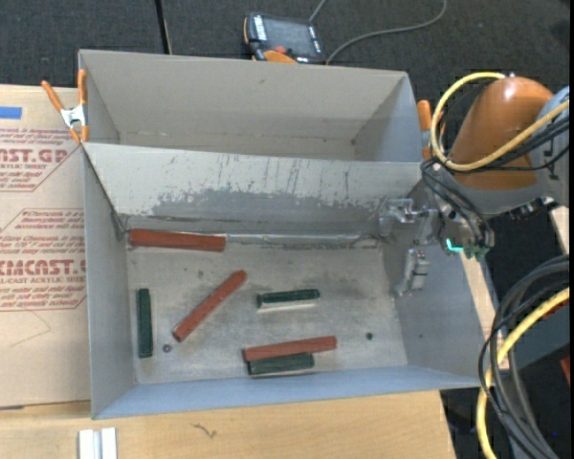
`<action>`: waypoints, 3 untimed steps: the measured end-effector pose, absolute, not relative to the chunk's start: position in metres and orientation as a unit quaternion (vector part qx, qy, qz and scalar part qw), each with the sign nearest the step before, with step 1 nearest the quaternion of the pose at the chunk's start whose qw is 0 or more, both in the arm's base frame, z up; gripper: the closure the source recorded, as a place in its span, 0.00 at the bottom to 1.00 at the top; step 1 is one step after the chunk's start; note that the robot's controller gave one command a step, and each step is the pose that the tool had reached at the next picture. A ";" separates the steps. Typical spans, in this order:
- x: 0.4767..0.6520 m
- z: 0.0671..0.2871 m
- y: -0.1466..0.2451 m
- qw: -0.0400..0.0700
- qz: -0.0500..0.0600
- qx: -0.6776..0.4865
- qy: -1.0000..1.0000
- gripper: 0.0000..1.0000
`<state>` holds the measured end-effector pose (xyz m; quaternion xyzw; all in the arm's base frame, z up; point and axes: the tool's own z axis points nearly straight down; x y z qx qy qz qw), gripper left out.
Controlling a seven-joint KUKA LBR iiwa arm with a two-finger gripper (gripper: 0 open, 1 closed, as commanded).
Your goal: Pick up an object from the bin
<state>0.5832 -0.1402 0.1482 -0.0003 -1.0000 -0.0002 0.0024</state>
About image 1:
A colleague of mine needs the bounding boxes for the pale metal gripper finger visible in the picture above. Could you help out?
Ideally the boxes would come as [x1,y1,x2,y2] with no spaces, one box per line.
[378,198,415,238]
[393,248,432,298]

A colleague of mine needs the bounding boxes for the grey metal bin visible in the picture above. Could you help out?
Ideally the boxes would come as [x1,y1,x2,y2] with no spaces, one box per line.
[77,49,490,421]

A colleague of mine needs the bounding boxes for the dark green flat block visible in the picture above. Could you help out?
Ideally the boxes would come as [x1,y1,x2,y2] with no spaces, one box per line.
[246,352,316,378]
[135,287,155,360]
[255,288,321,310]

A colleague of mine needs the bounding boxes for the red-brown flat block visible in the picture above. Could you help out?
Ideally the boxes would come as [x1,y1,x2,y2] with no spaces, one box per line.
[241,335,339,364]
[127,228,228,253]
[171,269,249,344]

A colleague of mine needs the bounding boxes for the brown cardboard board red print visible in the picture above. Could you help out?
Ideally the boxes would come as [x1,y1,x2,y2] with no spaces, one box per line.
[0,82,94,411]

